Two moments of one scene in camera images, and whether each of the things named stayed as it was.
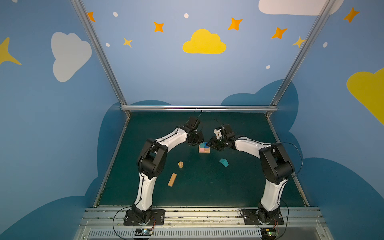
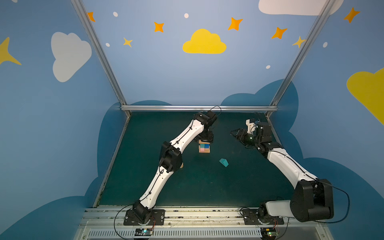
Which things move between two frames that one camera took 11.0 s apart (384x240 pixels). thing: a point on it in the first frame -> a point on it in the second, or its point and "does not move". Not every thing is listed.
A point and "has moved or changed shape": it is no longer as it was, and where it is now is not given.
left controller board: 143,232 does not move
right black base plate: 251,216 does not move
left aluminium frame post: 94,38 does not move
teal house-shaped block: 224,162 does not move
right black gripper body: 217,142 -> 244,136
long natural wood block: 172,180 has moved or changed shape
